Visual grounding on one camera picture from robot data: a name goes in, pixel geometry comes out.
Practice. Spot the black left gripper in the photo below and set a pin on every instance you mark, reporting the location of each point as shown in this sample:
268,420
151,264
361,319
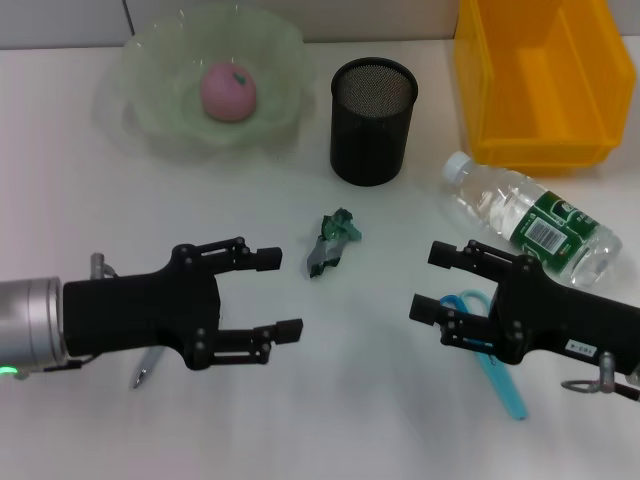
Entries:
140,310

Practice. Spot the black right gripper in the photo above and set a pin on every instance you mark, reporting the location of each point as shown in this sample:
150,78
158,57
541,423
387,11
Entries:
550,320

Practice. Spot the green plastic wrapper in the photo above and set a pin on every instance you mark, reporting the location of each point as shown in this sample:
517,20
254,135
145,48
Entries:
330,245

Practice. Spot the clear green-label water bottle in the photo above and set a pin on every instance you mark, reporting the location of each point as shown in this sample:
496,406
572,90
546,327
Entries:
530,215

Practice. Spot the white and silver left arm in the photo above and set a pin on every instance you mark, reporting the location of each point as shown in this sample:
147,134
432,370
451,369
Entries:
30,325

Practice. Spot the blue scissors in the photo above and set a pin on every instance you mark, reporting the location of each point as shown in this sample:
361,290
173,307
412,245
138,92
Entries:
505,385

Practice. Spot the black mesh pen holder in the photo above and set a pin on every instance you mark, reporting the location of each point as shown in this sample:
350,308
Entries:
370,140

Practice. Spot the silver ballpoint pen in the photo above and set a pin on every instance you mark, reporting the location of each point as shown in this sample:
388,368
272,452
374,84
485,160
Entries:
145,370

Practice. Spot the green translucent fruit bowl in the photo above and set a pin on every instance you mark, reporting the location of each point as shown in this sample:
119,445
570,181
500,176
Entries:
170,100

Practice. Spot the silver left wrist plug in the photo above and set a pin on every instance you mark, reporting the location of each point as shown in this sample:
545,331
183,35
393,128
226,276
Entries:
100,265

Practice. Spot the yellow plastic bin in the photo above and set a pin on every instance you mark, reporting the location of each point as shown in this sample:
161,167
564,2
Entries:
540,80

